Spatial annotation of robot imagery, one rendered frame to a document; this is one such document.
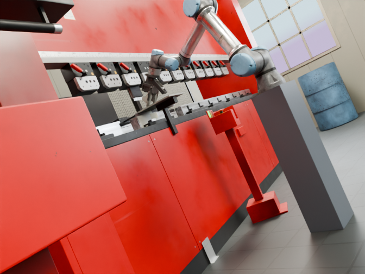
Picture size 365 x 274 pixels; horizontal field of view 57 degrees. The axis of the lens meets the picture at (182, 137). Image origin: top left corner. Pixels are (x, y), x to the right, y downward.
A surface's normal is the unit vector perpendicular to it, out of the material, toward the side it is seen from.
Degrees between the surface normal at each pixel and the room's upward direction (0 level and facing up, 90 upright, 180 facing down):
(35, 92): 90
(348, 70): 90
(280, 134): 90
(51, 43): 90
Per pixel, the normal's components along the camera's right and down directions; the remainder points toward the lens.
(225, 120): -0.28, 0.11
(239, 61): -0.57, 0.38
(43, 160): 0.78, -0.35
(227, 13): -0.48, 0.20
